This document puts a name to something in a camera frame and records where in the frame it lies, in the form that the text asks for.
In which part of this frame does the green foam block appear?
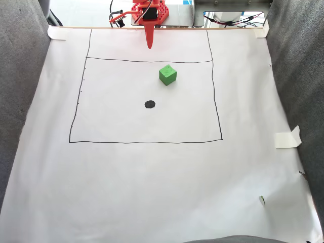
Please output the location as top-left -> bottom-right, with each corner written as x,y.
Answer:
158,64 -> 178,87

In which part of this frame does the white tape piece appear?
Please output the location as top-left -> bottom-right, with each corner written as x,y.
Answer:
47,26 -> 68,41
253,19 -> 269,38
274,126 -> 302,149

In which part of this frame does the white paper sheet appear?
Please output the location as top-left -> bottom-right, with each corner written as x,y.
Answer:
0,26 -> 323,243

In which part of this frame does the small wrist camera board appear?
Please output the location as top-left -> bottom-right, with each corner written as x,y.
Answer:
109,10 -> 127,28

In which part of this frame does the grey metal frame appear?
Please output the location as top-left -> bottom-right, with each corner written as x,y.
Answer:
192,0 -> 273,28

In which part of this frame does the red and black cable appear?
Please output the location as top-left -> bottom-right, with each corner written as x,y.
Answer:
204,12 -> 263,27

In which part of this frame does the grey felt wall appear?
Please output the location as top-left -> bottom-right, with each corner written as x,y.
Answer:
0,0 -> 51,215
264,0 -> 324,230

